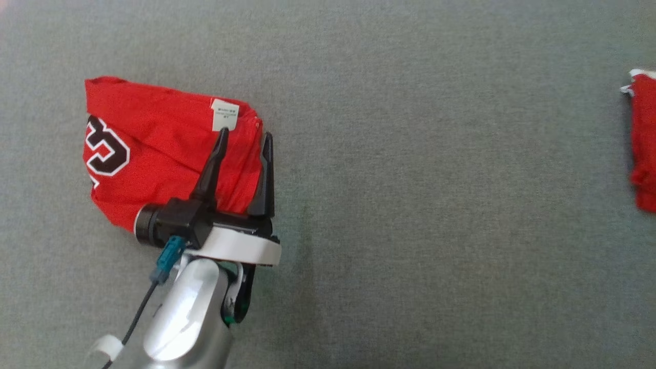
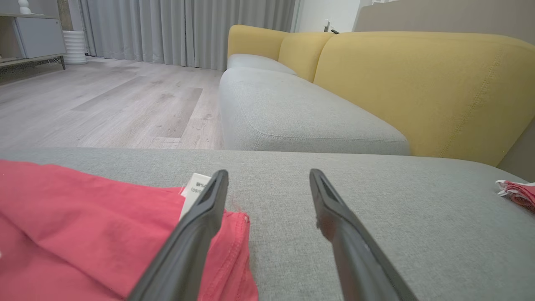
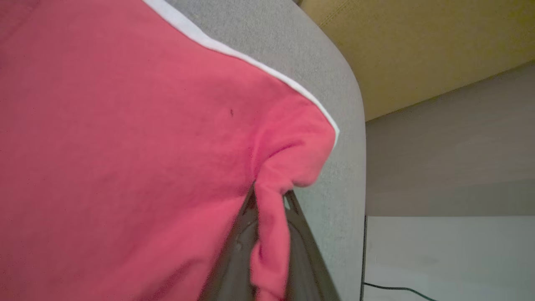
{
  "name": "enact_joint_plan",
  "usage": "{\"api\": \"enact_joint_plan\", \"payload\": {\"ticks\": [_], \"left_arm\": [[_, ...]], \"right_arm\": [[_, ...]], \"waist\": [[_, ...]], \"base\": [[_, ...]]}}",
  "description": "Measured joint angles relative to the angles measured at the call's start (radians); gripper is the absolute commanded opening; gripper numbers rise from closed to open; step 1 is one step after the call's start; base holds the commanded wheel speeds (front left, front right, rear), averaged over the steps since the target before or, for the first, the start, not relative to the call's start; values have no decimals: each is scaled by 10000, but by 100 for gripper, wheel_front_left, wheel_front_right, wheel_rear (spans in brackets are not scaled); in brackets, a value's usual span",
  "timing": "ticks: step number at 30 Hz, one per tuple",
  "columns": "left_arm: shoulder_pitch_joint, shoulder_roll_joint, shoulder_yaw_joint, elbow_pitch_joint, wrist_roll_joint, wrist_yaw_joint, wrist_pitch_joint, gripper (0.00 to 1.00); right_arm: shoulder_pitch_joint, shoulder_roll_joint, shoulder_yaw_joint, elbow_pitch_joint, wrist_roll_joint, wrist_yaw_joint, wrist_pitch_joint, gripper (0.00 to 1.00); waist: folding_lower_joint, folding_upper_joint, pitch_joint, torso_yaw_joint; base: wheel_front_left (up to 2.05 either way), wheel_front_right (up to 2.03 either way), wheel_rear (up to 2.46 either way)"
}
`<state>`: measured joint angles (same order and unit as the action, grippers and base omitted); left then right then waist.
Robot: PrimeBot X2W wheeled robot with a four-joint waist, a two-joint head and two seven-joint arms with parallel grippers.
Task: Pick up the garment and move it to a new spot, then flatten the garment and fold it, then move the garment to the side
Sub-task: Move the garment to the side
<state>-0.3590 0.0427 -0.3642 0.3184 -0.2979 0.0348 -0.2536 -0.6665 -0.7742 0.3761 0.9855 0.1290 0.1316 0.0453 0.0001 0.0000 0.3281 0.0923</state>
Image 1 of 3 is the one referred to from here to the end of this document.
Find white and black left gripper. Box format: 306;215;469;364
184;127;282;267

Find red basketball jersey number 23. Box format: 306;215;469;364
83;76;264;232

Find red shorts with white trim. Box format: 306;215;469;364
619;68;656;213

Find black cable with teal connector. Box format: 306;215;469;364
100;236;185;369

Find white cable tag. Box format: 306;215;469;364
85;335;124;364

